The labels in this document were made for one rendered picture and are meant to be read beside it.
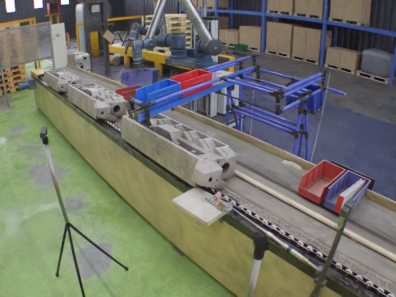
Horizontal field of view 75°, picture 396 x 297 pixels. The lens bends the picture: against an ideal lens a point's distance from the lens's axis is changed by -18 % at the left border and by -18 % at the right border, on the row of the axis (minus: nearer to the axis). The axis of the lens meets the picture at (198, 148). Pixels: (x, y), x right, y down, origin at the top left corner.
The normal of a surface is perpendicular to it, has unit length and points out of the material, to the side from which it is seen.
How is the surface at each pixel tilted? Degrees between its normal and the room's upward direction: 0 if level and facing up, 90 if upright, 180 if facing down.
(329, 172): 88
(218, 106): 90
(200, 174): 71
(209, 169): 38
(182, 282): 0
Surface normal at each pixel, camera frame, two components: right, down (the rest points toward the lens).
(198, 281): 0.00, -0.89
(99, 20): 0.65, 0.34
